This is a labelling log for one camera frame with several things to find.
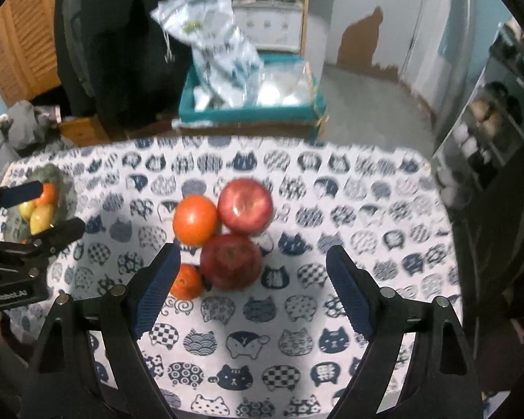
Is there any green yellow mango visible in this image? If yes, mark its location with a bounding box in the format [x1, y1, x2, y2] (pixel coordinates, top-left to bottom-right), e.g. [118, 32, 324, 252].
[29, 204, 57, 236]
[19, 200, 36, 222]

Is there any grey metal pipe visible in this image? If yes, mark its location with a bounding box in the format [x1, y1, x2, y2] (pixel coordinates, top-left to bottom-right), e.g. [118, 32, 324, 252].
[435, 0, 474, 145]

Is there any red apple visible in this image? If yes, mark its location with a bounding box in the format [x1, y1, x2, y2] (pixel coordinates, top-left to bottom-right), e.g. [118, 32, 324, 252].
[218, 178, 274, 236]
[199, 234, 263, 291]

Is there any white patterned drawer box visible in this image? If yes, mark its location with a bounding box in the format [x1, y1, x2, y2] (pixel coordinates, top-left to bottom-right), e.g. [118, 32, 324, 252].
[234, 2, 304, 52]

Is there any orange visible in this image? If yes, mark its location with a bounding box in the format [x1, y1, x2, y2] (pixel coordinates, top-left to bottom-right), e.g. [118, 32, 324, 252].
[173, 195, 219, 247]
[34, 183, 58, 207]

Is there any green yellow mango front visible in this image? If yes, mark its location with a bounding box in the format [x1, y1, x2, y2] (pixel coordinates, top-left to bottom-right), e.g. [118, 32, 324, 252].
[29, 204, 57, 236]

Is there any small tangerine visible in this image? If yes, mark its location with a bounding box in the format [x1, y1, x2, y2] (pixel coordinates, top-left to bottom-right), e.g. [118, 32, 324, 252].
[169, 264, 203, 301]

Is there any cardboard box under teal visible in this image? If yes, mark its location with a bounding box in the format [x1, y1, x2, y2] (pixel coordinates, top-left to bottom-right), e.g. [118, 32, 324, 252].
[125, 114, 328, 141]

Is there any green glass bowl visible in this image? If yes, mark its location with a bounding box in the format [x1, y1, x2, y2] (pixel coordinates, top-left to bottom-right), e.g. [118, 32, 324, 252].
[1, 164, 77, 242]

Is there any clear plastic bag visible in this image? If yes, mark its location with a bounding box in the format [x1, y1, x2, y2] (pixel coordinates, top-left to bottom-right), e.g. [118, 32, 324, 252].
[249, 61, 317, 107]

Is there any black hanging coat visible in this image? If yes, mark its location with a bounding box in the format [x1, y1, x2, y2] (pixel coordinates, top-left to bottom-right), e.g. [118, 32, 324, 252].
[54, 0, 192, 130]

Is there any wooden shelf rack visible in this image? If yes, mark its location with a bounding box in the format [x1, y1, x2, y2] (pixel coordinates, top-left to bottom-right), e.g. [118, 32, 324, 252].
[233, 0, 310, 56]

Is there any wooden louvered wardrobe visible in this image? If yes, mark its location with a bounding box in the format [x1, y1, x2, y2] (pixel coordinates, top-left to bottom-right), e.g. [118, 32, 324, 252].
[0, 0, 60, 107]

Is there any wooden drawer box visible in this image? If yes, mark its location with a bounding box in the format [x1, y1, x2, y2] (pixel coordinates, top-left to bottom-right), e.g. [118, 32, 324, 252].
[58, 116, 110, 147]

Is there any pile of grey clothes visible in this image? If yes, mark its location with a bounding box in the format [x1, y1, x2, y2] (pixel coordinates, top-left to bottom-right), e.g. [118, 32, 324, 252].
[0, 100, 75, 172]

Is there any shoe rack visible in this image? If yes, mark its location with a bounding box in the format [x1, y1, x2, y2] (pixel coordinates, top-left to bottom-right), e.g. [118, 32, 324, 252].
[434, 18, 524, 210]

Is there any white rice bag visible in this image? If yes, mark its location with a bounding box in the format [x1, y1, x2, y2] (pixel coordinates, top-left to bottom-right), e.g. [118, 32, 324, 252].
[150, 0, 263, 108]

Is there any white door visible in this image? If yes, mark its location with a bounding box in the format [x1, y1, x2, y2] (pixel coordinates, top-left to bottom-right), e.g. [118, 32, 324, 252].
[326, 0, 423, 82]

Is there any cat pattern tablecloth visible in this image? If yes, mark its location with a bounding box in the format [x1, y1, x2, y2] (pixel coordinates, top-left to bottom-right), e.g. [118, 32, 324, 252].
[1, 136, 460, 418]

